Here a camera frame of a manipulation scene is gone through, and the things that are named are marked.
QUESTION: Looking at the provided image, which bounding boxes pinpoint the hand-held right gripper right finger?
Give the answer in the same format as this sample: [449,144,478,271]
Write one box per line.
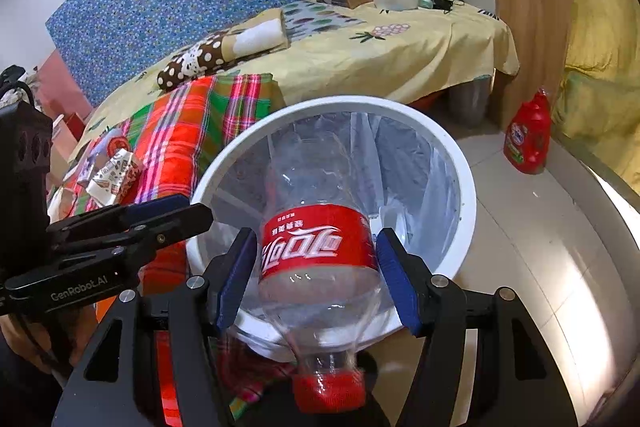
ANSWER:
[377,229,586,427]

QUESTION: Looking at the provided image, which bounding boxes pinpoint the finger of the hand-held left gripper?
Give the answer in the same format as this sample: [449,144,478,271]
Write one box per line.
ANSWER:
[65,203,215,265]
[47,194,192,240]

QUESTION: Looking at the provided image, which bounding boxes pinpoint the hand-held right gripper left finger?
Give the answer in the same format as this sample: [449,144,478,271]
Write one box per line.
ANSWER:
[50,228,257,427]

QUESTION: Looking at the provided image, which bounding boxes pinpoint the red label cola bottle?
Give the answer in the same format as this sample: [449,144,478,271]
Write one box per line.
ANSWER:
[257,129,386,413]

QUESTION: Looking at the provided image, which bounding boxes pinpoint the white round trash bin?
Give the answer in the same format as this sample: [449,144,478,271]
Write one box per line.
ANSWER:
[186,96,477,360]

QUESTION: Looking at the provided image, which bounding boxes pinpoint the printed paper wrapper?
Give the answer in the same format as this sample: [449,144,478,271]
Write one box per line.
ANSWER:
[85,149,143,208]

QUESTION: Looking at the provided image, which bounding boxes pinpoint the plaid blanket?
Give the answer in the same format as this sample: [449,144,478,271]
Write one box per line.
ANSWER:
[47,74,301,418]

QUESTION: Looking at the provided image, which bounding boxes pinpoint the clear plastic bin liner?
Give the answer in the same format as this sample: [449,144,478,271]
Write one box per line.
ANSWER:
[210,112,463,348]

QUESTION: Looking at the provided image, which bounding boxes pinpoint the brown polka dot pillow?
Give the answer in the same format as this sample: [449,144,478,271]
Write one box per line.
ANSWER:
[156,19,291,92]

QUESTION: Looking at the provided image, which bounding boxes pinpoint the red detergent bottle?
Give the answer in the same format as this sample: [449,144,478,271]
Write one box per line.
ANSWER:
[504,88,552,175]

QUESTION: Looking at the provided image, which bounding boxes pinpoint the bed with yellow sheet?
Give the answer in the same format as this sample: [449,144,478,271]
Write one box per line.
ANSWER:
[70,0,520,158]

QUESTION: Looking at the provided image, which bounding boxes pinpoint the leaf print pillow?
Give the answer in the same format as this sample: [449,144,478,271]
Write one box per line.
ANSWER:
[282,0,366,40]

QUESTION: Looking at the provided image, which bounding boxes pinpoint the wooden board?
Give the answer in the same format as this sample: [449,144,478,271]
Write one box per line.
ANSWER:
[492,0,573,132]

